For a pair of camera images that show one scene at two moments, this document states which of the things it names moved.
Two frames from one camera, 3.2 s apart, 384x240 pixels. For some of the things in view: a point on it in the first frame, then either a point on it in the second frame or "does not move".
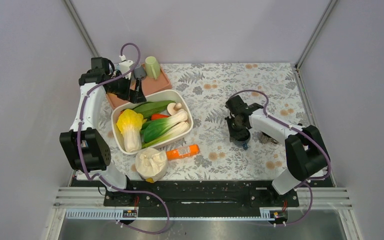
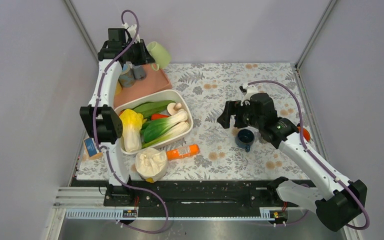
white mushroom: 173,108 does not move
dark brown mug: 266,138 does not move
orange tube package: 193,149 does not move
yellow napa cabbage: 130,123 does not move
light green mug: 152,67 → 160,55
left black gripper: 134,96 → 144,56
